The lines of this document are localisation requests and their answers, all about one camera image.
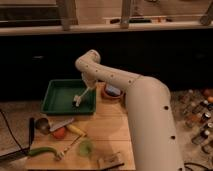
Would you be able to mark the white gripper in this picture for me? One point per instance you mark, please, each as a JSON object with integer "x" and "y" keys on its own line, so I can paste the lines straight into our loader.
{"x": 89, "y": 80}

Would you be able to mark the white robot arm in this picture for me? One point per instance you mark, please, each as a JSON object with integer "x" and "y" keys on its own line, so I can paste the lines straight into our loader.
{"x": 151, "y": 122}

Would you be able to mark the green plastic tray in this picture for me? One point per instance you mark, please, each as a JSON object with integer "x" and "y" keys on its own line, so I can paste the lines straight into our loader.
{"x": 59, "y": 98}

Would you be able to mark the wooden block brush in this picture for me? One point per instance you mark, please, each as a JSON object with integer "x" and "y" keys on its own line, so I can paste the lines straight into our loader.
{"x": 110, "y": 161}

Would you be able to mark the orange bowl with blue sponge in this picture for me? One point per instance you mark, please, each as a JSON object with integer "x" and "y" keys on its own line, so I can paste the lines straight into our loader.
{"x": 110, "y": 92}

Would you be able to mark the yellow banana toy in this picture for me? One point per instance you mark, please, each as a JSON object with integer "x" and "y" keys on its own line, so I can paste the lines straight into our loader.
{"x": 76, "y": 130}

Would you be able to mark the silver knife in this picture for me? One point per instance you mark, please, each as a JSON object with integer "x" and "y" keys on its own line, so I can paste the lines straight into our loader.
{"x": 60, "y": 124}

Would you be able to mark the metal fork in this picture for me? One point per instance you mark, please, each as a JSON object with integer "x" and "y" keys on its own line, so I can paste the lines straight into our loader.
{"x": 68, "y": 147}

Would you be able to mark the orange tomato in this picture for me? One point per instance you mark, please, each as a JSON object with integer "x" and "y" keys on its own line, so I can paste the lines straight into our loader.
{"x": 59, "y": 133}

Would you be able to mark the metal measuring cup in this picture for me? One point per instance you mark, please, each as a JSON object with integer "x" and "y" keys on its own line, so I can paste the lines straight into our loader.
{"x": 43, "y": 126}

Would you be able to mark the spice jars group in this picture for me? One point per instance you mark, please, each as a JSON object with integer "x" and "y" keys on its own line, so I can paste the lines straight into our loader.
{"x": 195, "y": 115}

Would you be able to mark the black spatula handle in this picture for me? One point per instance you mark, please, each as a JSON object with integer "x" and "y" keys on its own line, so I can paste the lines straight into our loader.
{"x": 31, "y": 131}

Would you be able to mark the green handled brush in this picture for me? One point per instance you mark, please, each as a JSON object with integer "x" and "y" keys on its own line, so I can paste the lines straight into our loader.
{"x": 40, "y": 150}

